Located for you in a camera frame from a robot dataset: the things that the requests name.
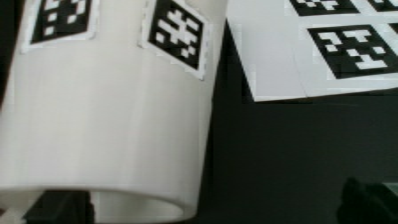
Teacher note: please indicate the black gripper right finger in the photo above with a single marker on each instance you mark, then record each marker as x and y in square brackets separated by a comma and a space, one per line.
[368, 203]

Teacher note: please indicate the white lamp shade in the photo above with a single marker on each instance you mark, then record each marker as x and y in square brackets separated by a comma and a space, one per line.
[107, 106]

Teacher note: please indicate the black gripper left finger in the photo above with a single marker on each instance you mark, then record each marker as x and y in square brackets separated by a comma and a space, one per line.
[63, 207]

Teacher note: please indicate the paper sheet with markers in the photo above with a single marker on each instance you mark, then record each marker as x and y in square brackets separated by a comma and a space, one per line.
[317, 46]

